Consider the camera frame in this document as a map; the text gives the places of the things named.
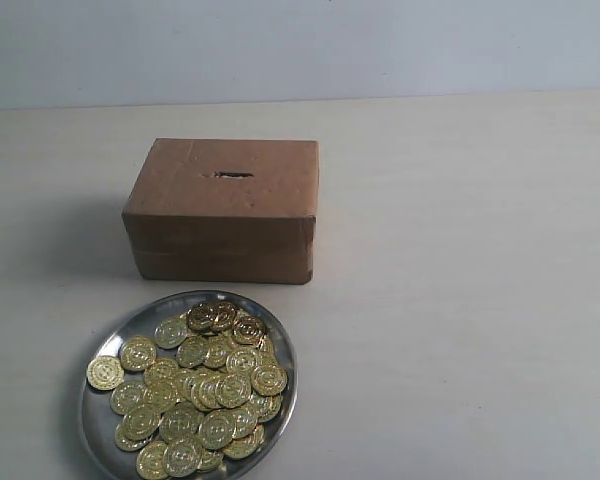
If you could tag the gold coin on plate rim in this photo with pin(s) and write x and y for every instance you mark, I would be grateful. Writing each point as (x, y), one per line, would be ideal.
(105, 373)

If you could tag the dark gold coin right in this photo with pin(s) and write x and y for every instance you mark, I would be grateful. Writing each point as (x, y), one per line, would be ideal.
(269, 379)

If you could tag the round steel plate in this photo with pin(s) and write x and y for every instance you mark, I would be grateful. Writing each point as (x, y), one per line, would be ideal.
(96, 422)

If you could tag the dark gold coin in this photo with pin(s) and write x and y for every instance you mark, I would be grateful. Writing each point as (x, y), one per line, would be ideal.
(269, 379)
(201, 317)

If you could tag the gold coin centre pile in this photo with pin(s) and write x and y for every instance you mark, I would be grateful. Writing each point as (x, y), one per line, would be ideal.
(233, 390)

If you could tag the brown cardboard slot box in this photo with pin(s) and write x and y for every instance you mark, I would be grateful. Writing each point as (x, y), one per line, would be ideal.
(225, 210)

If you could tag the gold coin front bottom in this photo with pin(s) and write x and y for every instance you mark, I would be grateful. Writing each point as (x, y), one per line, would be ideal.
(182, 457)

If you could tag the dark gold coin top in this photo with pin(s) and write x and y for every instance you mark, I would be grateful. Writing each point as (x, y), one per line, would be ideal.
(201, 317)

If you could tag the gold coin upper left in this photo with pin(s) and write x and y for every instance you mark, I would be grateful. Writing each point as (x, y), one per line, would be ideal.
(171, 332)

